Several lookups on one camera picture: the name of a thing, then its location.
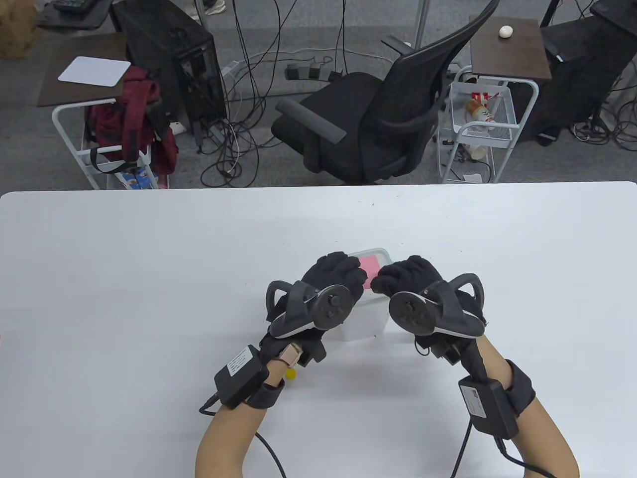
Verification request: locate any person's right hand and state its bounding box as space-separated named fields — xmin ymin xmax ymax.
xmin=371 ymin=255 xmax=491 ymax=366

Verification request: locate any person's left hand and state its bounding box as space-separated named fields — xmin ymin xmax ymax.
xmin=259 ymin=251 xmax=369 ymax=369

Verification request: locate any pink card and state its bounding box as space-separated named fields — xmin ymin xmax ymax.
xmin=359 ymin=255 xmax=383 ymax=291

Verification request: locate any clear plastic container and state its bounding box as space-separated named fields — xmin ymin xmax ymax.
xmin=341 ymin=247 xmax=399 ymax=342

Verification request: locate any person's right forearm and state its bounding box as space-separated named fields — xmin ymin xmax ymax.
xmin=460 ymin=339 xmax=580 ymax=478

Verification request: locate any person's left forearm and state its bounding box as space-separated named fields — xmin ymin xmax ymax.
xmin=196 ymin=361 xmax=289 ymax=478

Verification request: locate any black wrist sensor box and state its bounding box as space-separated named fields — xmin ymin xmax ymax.
xmin=214 ymin=345 xmax=269 ymax=410
xmin=458 ymin=377 xmax=520 ymax=440

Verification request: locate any black wristband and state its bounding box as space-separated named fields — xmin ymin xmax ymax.
xmin=246 ymin=378 xmax=286 ymax=410
xmin=505 ymin=359 xmax=537 ymax=416

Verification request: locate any black mesh office chair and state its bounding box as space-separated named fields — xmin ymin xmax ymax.
xmin=271 ymin=0 xmax=501 ymax=186

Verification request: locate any white bottle brown cap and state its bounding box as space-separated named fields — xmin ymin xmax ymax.
xmin=465 ymin=98 xmax=495 ymax=125

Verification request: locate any blue printed box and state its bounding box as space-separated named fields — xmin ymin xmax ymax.
xmin=118 ymin=167 xmax=159 ymax=190

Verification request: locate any white basket cart brown top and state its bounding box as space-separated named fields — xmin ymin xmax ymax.
xmin=437 ymin=16 xmax=553 ymax=185

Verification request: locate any grey metal pole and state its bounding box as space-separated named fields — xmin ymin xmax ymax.
xmin=414 ymin=0 xmax=429 ymax=49

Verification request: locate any dark red backpack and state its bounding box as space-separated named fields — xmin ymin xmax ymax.
xmin=84 ymin=66 xmax=179 ymax=176

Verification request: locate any large black case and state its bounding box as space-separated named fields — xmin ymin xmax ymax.
xmin=518 ymin=0 xmax=637 ymax=146

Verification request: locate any black computer tower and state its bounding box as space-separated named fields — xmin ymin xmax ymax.
xmin=108 ymin=0 xmax=230 ymax=136

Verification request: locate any white mouse pad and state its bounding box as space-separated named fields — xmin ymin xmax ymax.
xmin=58 ymin=56 xmax=131 ymax=88

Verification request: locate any white side table brown top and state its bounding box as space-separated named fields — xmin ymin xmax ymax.
xmin=36 ymin=33 xmax=172 ymax=191

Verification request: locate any brown cardboard box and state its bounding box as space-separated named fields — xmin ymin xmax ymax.
xmin=0 ymin=4 xmax=38 ymax=60

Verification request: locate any black ring controller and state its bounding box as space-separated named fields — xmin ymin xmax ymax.
xmin=388 ymin=273 xmax=486 ymax=339
xmin=266 ymin=280 xmax=355 ymax=340

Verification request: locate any tangle of black cables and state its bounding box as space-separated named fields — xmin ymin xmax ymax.
xmin=192 ymin=0 xmax=349 ymax=189
xmin=570 ymin=75 xmax=637 ymax=151

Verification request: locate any black glove cable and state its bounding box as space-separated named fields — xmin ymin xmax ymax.
xmin=199 ymin=393 xmax=288 ymax=478
xmin=450 ymin=417 xmax=560 ymax=478

